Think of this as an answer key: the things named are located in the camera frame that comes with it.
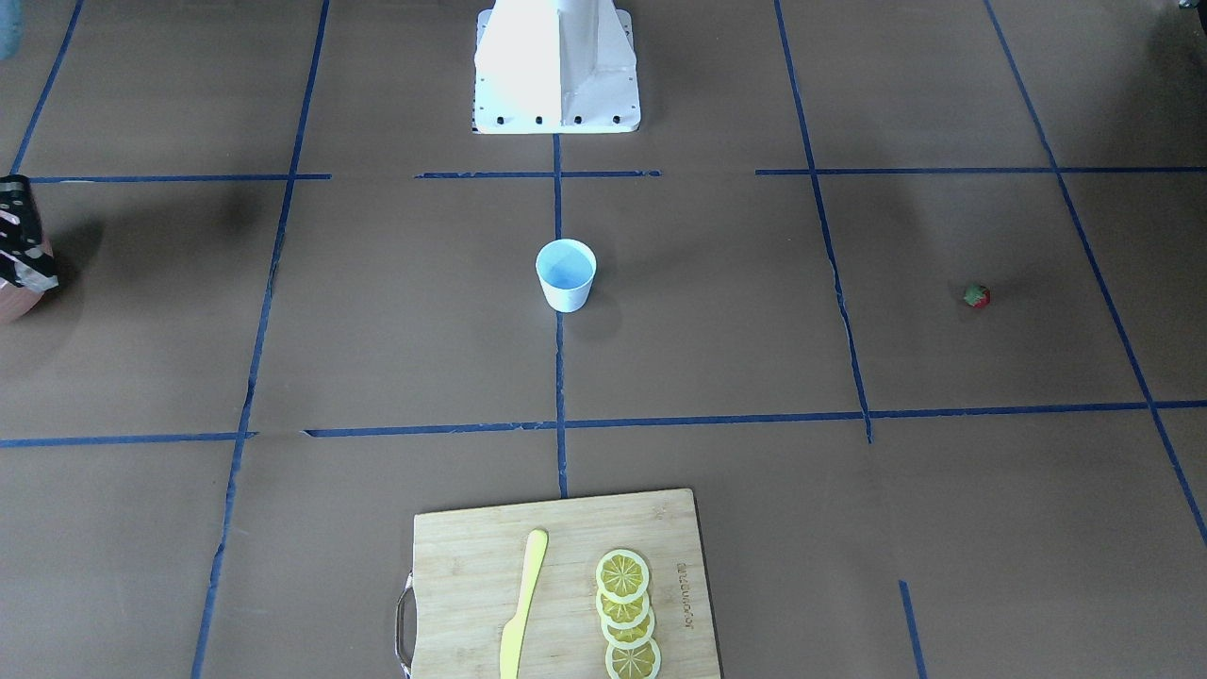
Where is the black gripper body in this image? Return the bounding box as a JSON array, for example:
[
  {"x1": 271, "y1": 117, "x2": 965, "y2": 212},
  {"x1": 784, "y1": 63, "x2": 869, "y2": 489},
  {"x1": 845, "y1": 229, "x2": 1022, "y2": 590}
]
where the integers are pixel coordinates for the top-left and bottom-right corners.
[{"x1": 1, "y1": 175, "x2": 59, "y2": 289}]

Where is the light blue cup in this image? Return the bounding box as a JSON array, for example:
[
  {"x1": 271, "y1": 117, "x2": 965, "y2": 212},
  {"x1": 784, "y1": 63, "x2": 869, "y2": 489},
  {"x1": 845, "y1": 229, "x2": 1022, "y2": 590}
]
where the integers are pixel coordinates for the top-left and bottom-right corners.
[{"x1": 535, "y1": 238, "x2": 597, "y2": 314}]

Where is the pink bowl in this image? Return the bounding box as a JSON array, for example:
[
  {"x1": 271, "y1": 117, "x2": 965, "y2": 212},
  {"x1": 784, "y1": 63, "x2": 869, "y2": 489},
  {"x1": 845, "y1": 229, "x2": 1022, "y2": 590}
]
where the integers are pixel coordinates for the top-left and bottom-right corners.
[{"x1": 1, "y1": 240, "x2": 60, "y2": 323}]

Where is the wooden cutting board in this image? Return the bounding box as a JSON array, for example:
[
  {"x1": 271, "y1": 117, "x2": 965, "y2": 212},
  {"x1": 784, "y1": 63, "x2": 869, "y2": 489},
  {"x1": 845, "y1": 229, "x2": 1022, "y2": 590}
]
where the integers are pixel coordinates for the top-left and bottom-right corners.
[{"x1": 395, "y1": 488, "x2": 721, "y2": 678}]

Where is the yellow plastic knife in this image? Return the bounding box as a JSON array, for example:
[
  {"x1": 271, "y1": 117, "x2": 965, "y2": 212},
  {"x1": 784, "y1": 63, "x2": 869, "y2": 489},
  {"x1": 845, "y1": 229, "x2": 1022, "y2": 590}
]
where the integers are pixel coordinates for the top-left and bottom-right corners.
[{"x1": 497, "y1": 529, "x2": 549, "y2": 678}]

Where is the lemon slices row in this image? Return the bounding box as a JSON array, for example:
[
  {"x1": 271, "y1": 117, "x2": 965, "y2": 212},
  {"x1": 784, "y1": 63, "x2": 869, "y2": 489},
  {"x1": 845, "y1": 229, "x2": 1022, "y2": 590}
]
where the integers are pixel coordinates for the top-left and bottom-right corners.
[{"x1": 594, "y1": 549, "x2": 661, "y2": 678}]

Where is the red toy strawberry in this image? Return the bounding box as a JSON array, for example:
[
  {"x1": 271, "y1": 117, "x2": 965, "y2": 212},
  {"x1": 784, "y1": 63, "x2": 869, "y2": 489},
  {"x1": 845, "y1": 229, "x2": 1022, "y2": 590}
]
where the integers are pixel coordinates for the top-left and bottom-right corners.
[{"x1": 962, "y1": 283, "x2": 992, "y2": 309}]

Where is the white camera post with base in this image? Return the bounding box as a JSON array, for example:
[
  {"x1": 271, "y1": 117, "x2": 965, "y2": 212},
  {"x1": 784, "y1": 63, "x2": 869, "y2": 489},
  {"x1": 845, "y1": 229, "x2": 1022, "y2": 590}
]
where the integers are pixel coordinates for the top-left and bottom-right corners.
[{"x1": 471, "y1": 1, "x2": 642, "y2": 135}]

